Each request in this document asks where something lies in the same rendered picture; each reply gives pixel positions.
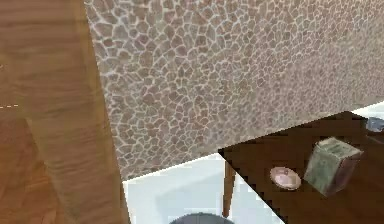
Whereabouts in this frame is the pink round dish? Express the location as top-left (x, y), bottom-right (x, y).
top-left (269, 166), bottom-right (302, 191)

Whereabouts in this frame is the dark grey round object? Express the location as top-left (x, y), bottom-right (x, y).
top-left (168, 212), bottom-right (236, 224)

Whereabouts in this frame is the dark brown wooden table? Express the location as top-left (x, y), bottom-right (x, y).
top-left (217, 111), bottom-right (384, 224)

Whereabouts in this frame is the brown wooden door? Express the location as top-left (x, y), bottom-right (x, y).
top-left (0, 0), bottom-right (132, 224)

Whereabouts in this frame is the grey-green box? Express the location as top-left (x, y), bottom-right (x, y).
top-left (303, 136), bottom-right (364, 198)

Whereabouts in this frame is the grey-blue small object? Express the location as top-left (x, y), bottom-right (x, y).
top-left (366, 116), bottom-right (384, 133)

